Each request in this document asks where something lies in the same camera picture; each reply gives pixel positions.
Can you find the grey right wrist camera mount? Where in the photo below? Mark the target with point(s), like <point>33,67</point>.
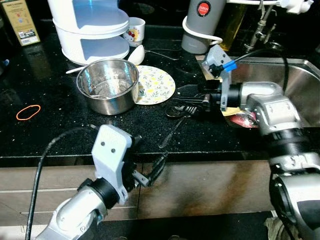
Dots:
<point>218,55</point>

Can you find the stainless steel sink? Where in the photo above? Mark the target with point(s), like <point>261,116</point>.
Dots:
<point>300,75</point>

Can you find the pink plate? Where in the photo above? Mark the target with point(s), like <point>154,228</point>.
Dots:
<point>245,120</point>

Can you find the white printed mug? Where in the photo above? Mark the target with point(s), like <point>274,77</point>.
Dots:
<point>135,32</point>

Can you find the beige round dish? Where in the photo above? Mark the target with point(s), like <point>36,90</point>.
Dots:
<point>231,112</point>

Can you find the white faucet attachment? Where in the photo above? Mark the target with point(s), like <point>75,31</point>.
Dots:
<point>295,5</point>

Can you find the metal faucet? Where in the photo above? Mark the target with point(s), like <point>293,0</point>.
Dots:
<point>261,30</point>

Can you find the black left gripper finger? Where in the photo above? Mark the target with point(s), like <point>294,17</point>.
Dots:
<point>157,170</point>

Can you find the stainless steel pot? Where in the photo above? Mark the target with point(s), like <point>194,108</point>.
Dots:
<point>107,97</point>

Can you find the yellow oil bottle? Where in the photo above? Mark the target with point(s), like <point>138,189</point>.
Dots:
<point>234,27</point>

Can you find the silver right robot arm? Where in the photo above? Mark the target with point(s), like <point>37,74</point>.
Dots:
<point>280,120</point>

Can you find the orange rubber band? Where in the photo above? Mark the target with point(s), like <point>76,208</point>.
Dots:
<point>21,118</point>

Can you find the dark metal serving utensil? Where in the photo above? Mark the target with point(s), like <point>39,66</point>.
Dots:
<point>172,131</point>

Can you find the white plastic stacked container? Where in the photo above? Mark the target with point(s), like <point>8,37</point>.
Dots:
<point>90,30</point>

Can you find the yellow brown carton box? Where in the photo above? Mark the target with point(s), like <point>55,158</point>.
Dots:
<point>20,22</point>

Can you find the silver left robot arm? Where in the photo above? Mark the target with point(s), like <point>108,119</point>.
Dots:
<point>75,215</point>

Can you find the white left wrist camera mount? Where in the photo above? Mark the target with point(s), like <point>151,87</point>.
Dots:
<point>111,150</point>

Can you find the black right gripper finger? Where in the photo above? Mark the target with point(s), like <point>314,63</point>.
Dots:
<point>197,108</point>
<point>190,91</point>

